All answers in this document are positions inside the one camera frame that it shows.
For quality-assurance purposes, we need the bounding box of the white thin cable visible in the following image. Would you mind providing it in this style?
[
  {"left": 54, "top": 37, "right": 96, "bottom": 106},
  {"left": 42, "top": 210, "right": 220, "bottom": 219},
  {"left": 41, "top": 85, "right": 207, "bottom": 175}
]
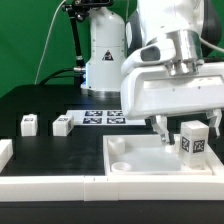
[{"left": 34, "top": 0, "right": 68, "bottom": 85}]

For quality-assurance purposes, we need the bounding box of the white square tabletop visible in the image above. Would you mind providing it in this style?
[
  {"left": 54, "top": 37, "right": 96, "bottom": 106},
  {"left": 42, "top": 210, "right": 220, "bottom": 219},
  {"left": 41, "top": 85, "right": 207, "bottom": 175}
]
[{"left": 103, "top": 134, "right": 212, "bottom": 176}]

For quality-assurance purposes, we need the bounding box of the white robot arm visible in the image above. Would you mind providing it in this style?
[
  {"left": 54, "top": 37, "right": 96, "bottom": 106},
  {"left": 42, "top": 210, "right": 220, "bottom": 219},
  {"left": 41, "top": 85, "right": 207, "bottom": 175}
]
[{"left": 82, "top": 0, "right": 224, "bottom": 142}]

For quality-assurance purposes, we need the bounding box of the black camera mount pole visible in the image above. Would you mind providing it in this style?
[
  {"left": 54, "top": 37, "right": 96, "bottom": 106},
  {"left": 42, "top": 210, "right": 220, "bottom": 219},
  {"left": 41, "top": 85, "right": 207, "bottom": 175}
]
[{"left": 62, "top": 0, "right": 113, "bottom": 67}]

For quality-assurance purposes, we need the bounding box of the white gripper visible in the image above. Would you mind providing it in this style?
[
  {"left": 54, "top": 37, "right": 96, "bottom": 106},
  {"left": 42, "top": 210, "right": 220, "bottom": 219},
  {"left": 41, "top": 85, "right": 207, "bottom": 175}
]
[{"left": 121, "top": 38, "right": 224, "bottom": 145}]

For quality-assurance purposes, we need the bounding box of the white U-shaped obstacle fence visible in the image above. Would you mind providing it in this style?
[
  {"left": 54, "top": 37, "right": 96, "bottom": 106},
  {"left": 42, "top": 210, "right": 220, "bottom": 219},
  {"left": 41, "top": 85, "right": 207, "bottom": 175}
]
[{"left": 0, "top": 149, "right": 224, "bottom": 202}]

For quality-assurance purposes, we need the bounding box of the white marker plate with tags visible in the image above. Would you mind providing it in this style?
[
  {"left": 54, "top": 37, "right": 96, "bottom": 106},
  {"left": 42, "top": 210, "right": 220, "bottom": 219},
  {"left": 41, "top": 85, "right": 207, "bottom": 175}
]
[{"left": 66, "top": 110, "right": 145, "bottom": 126}]

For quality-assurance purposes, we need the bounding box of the black cable bundle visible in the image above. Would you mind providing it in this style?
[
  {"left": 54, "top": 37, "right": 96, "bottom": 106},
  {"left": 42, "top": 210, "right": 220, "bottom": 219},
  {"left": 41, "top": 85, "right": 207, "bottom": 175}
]
[{"left": 38, "top": 66, "right": 88, "bottom": 86}]

